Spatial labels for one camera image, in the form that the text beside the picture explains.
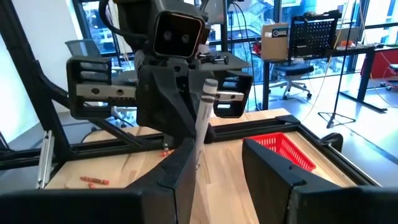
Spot silver metal bracket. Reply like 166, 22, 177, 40
35, 129, 56, 190

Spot gray crayon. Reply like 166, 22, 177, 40
188, 78, 220, 224

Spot black table clamp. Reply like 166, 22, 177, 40
319, 132, 345, 153

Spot black tripod stand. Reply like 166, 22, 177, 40
317, 0, 358, 129

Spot black aluminium table frame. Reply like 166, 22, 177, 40
0, 0, 382, 187

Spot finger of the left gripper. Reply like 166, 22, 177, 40
189, 70, 217, 144
136, 65, 196, 147

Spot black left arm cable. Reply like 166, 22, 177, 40
98, 0, 149, 44

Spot red plastic basket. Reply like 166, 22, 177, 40
243, 131, 317, 172

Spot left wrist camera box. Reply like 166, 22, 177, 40
151, 10, 208, 59

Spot black office desk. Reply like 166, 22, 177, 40
254, 45, 389, 113

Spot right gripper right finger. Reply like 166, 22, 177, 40
242, 138, 398, 224

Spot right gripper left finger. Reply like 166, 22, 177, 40
0, 138, 197, 224

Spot black office chair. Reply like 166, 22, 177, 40
269, 62, 315, 101

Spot cardboard box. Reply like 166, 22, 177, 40
260, 22, 290, 62

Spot red cabinet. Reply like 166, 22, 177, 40
361, 48, 398, 81

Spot black pegboard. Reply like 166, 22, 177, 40
288, 10, 342, 60

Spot black handle tool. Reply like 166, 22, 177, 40
198, 54, 230, 65

